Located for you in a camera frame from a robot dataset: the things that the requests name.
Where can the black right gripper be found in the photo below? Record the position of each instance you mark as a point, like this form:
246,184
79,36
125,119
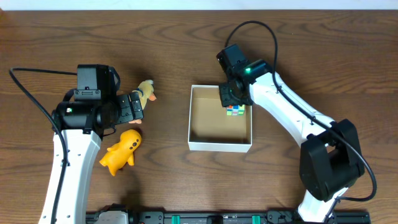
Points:
226,99

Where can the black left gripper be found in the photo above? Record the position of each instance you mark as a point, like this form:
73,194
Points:
125,109

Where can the colourful puzzle cube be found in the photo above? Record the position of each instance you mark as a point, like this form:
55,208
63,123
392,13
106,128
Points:
235,110

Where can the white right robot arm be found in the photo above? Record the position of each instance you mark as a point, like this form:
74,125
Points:
330,155

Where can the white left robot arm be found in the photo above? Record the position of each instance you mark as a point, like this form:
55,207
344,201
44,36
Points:
79,122

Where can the yellow plush duck toy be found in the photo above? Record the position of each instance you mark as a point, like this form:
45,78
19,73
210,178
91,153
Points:
145,91

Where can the white cardboard box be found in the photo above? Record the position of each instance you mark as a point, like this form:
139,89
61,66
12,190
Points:
210,128

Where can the orange rubber dog toy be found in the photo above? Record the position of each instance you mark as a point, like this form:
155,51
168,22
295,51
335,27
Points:
122,153

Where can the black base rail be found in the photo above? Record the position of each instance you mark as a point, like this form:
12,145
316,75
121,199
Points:
217,217

